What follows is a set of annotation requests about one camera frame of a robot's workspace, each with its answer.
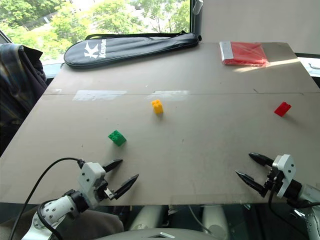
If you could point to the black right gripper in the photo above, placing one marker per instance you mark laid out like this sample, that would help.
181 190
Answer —
272 178

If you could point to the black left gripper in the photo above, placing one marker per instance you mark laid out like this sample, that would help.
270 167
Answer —
103 189

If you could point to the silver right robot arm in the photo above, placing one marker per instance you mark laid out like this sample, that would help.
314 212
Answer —
303 200

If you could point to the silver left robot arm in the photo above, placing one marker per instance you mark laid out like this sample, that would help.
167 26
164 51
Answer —
51 217

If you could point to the green toy brick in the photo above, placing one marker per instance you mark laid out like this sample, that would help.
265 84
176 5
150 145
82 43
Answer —
117 138

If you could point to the white robot leg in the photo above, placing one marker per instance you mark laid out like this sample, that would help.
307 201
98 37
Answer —
215 220
143 217

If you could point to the red toy brick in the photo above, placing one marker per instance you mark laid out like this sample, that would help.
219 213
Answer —
282 109

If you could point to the silver robot torso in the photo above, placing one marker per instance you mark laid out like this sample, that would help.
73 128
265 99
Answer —
152 234

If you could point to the yellow toy brick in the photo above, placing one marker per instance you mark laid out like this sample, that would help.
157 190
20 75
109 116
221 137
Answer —
157 106

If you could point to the red plastic package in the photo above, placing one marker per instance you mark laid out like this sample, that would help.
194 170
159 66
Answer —
243 53

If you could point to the white object beside table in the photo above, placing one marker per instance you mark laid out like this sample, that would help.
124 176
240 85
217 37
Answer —
313 67

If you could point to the black racket bag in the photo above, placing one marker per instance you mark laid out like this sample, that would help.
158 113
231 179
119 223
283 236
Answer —
125 50

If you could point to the dark jacket on chair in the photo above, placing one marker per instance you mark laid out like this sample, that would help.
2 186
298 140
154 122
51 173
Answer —
17 87

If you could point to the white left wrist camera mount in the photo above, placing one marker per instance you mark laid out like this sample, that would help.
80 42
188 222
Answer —
90 178

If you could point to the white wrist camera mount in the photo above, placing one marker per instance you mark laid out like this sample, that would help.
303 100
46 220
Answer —
90 178
285 172

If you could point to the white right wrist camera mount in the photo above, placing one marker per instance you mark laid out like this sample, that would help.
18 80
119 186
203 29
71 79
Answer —
285 172

